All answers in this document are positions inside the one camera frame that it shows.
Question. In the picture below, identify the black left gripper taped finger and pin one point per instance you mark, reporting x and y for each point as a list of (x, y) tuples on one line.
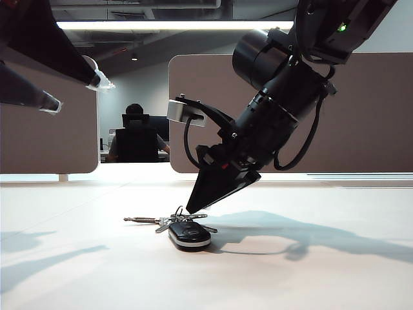
[(22, 90), (48, 38)]

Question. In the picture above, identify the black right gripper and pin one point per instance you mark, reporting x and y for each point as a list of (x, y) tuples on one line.
[(261, 135)]

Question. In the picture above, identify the bunch of keys black fob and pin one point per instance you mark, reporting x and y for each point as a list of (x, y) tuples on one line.
[(188, 235)]

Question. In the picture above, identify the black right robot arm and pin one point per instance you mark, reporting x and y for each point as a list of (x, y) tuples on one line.
[(258, 61)]

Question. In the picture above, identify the narrow brown desk partition panel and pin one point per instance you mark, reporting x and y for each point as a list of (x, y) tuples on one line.
[(48, 142)]

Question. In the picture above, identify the black computer monitor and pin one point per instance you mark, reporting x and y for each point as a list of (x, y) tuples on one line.
[(161, 126)]

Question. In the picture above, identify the black office chair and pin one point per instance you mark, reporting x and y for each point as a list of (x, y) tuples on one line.
[(135, 145)]

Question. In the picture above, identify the seated person in background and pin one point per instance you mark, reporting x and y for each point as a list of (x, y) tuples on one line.
[(134, 108)]

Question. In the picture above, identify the long linear ceiling light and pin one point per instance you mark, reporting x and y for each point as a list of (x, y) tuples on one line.
[(177, 25)]

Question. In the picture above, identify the wide brown desk partition panel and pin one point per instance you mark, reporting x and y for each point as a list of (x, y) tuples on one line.
[(355, 129)]

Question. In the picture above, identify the black right camera mount bracket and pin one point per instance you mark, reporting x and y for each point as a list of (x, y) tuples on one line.
[(213, 113)]

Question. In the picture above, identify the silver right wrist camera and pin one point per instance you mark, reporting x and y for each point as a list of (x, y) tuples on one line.
[(175, 111)]

